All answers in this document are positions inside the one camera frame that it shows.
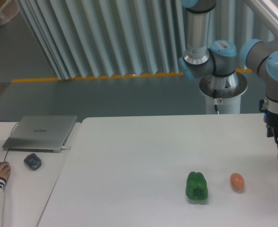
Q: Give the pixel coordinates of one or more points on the white corrugated partition screen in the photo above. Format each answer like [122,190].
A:
[98,38]

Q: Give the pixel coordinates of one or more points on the green bell pepper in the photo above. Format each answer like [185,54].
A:
[196,186]

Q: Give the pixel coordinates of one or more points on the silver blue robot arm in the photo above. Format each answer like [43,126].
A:
[215,64]

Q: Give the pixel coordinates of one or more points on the silver closed laptop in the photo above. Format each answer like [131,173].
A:
[47,133]

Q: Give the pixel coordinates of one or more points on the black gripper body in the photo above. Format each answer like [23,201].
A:
[270,110]

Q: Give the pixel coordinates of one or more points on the person's bare hand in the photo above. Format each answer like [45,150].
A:
[5,171]

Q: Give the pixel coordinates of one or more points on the brown cardboard box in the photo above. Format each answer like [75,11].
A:
[8,10]

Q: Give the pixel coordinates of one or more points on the brown egg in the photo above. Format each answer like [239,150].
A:
[237,182]

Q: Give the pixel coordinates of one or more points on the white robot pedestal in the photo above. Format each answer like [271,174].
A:
[224,105]

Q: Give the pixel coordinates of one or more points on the dark grey earbud case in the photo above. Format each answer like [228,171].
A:
[33,161]

